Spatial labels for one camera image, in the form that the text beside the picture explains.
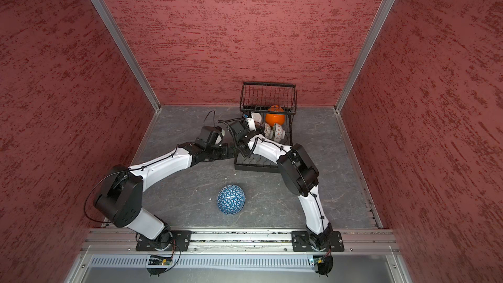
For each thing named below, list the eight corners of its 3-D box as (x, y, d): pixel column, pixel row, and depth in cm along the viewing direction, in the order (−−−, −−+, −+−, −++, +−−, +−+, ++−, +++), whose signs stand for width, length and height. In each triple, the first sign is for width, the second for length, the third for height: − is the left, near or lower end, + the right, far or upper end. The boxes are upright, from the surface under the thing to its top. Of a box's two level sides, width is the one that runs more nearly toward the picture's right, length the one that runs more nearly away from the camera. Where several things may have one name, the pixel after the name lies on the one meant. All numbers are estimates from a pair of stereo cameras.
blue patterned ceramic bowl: (218, 214, 82) (216, 209, 77) (221, 190, 89) (219, 184, 83) (244, 214, 82) (243, 209, 77) (245, 190, 89) (244, 184, 84)
